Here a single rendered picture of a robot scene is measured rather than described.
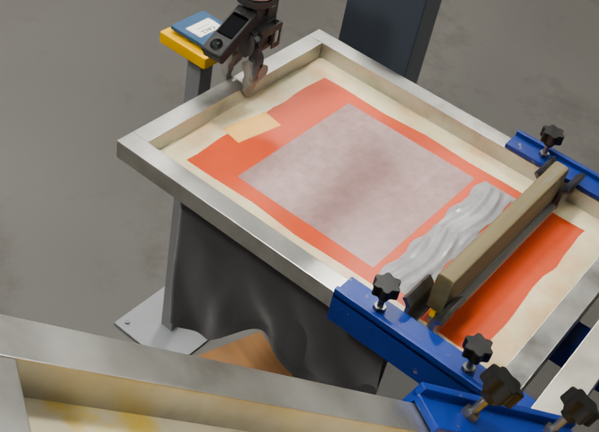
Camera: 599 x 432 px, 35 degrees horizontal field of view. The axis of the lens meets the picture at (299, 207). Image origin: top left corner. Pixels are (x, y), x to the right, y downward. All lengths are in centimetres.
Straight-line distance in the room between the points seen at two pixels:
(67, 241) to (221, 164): 124
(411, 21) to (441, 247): 71
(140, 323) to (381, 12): 109
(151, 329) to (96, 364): 197
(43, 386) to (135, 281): 211
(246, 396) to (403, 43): 154
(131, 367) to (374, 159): 114
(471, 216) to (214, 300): 52
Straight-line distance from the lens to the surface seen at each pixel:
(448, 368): 139
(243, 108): 183
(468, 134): 188
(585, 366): 144
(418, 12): 217
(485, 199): 176
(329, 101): 189
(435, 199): 173
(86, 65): 357
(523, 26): 439
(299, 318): 168
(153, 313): 268
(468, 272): 147
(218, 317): 185
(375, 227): 163
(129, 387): 70
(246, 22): 172
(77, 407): 70
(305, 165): 172
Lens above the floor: 204
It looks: 42 degrees down
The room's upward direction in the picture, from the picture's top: 13 degrees clockwise
